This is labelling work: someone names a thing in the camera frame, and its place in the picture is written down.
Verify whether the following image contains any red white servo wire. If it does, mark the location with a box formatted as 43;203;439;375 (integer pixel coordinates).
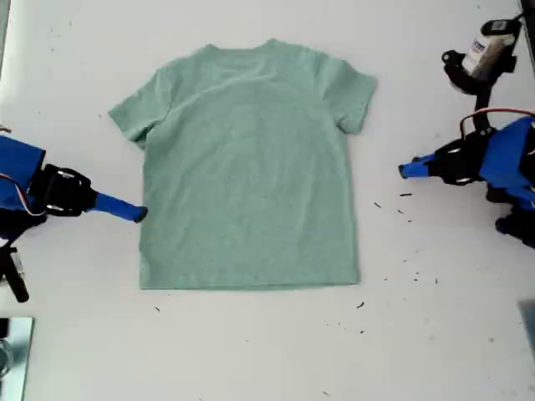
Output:
0;173;48;218
459;107;535;143

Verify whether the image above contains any green t-shirt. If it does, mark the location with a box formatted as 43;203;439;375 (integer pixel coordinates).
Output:
107;38;379;292

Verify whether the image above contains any steel base plate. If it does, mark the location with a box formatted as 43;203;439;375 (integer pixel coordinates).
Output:
0;316;35;401

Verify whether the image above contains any black camera stalk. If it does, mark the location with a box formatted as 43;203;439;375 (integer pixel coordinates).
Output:
441;48;517;135

